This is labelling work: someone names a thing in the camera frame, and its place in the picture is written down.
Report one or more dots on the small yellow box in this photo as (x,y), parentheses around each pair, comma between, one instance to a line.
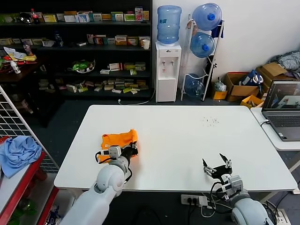
(219,95)

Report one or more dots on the black shelf unit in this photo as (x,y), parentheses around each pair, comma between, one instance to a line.
(70,48)

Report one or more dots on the brown cardboard box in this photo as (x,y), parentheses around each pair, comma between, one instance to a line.
(273,70)

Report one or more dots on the white metal jug rack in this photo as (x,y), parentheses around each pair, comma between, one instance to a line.
(185,58)

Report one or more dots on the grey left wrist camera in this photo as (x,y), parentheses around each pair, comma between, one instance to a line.
(114,152)

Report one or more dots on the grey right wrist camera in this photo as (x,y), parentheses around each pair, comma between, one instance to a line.
(234,185)

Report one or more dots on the dark wooden table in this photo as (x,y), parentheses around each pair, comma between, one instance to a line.
(14,77)

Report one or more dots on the purple drink bottle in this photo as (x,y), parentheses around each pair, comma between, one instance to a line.
(27,48)

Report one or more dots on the small white bottle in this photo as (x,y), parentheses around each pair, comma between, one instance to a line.
(16,68)

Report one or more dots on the pink medicine box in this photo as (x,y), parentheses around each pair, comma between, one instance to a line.
(138,14)

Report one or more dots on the grey open laptop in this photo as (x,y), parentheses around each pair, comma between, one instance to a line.
(281,122)

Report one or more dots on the bowl with green bag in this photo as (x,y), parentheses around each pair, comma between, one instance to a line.
(80,66)

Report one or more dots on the white power strip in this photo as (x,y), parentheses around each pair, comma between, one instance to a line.
(283,216)
(193,200)

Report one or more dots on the scattered dark crumbs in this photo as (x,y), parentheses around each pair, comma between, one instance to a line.
(211,121)

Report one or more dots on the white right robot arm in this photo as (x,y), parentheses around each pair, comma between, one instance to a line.
(248,211)

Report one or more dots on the white paper cup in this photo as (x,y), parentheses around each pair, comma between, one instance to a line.
(146,45)

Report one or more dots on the pile of colourful packets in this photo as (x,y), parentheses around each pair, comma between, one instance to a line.
(17,56)

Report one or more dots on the grey plastic bag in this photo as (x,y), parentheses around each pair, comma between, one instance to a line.
(219,85)

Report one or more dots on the flat white medicine box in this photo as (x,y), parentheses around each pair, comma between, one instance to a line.
(105,72)

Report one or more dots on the blue and white bag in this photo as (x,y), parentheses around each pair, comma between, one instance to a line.
(252,78)

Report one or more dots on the crumpled light blue cloth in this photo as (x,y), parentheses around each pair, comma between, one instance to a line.
(18,152)

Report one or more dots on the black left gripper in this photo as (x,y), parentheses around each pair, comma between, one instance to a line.
(129,153)

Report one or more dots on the red and white cart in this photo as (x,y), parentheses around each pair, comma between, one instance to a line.
(35,168)

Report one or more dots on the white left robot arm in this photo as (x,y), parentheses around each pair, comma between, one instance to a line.
(107,180)

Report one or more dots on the white water dispenser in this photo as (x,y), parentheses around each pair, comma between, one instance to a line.
(167,84)

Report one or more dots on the cola bottle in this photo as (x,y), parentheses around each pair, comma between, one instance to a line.
(35,17)

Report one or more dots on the orange and white medicine box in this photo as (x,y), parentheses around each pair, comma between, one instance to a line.
(121,40)

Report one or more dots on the blue and white medicine box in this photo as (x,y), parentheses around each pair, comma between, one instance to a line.
(82,18)

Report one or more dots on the green and white medicine box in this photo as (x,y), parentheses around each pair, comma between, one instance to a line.
(140,66)

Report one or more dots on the red and white medicine box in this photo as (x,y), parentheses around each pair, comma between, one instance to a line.
(115,66)

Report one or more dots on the pile of striped clothes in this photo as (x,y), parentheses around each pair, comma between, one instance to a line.
(289,61)

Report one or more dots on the yellow plastic bin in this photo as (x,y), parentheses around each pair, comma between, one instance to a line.
(252,100)

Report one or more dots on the blue water jug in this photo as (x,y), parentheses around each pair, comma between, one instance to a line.
(201,45)
(194,86)
(206,17)
(169,25)

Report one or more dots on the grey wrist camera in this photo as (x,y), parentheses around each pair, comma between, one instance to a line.
(234,185)
(114,152)

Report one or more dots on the blue drink bottle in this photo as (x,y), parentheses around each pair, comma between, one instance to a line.
(58,39)

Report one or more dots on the orange t-shirt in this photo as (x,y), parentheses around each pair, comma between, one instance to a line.
(117,139)

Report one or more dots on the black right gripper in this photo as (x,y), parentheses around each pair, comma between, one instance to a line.
(221,172)

